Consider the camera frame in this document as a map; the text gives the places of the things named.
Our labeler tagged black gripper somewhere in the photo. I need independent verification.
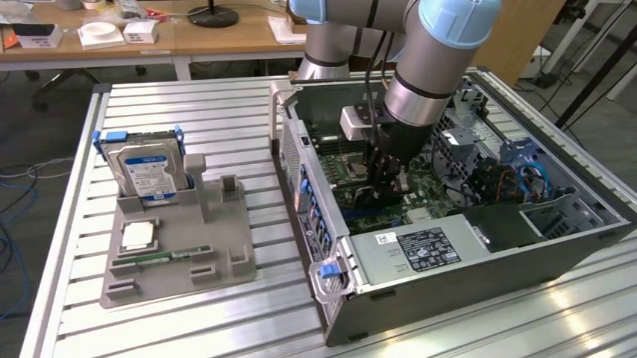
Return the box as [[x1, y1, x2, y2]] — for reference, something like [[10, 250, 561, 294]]
[[369, 122, 433, 204]]

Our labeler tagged black graphics card metal bracket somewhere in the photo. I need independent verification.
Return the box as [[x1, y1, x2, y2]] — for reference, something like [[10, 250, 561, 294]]
[[347, 185, 404, 209]]

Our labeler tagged CPU socket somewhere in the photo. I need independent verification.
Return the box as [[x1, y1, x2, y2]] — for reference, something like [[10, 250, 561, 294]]
[[346, 154, 373, 176]]

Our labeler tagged metal disk bay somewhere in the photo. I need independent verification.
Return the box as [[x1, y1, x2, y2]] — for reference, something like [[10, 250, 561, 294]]
[[518, 188, 609, 242], [430, 107, 504, 195]]

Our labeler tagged green motherboard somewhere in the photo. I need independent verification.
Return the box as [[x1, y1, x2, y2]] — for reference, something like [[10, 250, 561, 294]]
[[309, 122, 464, 236]]

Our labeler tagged black plastic shroud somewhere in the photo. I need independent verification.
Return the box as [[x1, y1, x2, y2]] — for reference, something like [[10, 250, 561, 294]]
[[452, 203, 544, 253]]

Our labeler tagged grey power supply unit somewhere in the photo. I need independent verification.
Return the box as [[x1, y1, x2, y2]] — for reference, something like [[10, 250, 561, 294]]
[[347, 214, 492, 286]]

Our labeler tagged white floor box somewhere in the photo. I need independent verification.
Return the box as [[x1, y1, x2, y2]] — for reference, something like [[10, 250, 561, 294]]
[[520, 46, 553, 81]]

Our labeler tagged white paper stack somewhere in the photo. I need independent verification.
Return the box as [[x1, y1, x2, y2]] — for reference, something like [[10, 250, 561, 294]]
[[267, 15, 307, 46]]

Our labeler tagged wooden cabinet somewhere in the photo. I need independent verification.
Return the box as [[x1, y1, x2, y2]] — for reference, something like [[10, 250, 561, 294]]
[[437, 0, 569, 81]]

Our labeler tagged dark grey PC case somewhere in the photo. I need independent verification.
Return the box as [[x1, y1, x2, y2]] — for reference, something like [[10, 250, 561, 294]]
[[267, 66, 637, 346]]

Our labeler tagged black stand pole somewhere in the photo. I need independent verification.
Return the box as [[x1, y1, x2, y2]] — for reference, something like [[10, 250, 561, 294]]
[[554, 0, 637, 131]]

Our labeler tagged black lamp base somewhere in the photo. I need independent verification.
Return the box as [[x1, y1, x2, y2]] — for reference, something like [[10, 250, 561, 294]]
[[187, 0, 241, 28]]

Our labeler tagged grey parts rack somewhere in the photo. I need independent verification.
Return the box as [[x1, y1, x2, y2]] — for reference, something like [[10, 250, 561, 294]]
[[100, 152, 258, 310]]

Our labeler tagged hard disk blue caddy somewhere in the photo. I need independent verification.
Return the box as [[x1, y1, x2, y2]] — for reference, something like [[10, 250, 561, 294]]
[[92, 126, 194, 207]]

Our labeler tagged green RAM stick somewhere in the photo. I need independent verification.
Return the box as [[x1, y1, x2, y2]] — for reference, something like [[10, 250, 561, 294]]
[[112, 245, 213, 266]]

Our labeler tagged silver CPU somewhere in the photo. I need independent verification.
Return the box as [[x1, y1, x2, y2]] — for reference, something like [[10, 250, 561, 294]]
[[122, 223, 156, 251]]

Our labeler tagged small white box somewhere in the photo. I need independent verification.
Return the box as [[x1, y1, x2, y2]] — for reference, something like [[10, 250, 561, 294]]
[[123, 20, 159, 44]]

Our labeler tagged white round holder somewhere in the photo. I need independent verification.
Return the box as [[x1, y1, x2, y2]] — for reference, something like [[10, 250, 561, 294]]
[[78, 21, 127, 51]]

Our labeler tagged black office chair base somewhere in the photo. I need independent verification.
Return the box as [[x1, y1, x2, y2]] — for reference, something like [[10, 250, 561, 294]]
[[24, 66, 104, 112]]

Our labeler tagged wooden desk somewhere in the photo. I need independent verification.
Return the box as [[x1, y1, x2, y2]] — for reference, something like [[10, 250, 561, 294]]
[[0, 0, 448, 81]]

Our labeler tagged white box black lid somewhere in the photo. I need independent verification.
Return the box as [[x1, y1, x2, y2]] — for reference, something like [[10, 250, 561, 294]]
[[10, 22, 64, 49]]

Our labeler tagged orange box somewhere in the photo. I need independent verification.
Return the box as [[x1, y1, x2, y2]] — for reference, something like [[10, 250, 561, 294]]
[[0, 26, 22, 54]]

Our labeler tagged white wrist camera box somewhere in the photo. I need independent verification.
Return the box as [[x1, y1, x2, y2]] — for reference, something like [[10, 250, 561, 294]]
[[338, 106, 385, 142]]

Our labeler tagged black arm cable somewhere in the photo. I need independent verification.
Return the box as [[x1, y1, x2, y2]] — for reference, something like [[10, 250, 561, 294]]
[[362, 0, 397, 156]]

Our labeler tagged red wire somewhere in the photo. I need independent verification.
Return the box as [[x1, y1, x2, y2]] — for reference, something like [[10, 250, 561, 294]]
[[497, 169, 520, 204]]

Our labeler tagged blue data wire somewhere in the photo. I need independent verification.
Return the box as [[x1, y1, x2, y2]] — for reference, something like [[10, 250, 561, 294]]
[[514, 160, 554, 204]]

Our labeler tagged white table frame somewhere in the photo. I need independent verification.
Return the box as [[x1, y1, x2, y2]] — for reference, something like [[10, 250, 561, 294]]
[[540, 0, 637, 101]]

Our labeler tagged white floor cable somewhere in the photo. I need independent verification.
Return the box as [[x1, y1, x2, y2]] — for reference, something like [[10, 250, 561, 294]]
[[0, 158, 76, 180]]

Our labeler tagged blue floor cable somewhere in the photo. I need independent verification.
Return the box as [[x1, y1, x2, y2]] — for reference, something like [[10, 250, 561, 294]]
[[0, 178, 39, 321]]

